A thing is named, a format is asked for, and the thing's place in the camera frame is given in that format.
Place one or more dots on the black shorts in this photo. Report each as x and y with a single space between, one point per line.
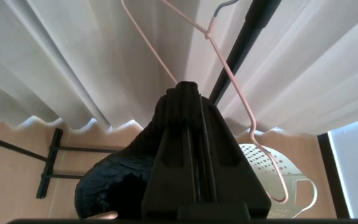
120 180

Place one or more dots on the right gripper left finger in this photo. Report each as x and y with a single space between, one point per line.
169 174

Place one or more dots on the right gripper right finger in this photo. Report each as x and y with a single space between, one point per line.
228 180

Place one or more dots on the black clothes rack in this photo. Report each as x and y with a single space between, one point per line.
258 15

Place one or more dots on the beige curtain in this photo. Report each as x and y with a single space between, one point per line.
57 62

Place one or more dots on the white laundry basket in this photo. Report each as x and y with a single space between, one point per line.
291 169

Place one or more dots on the pink clothes hanger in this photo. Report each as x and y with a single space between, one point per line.
209 32

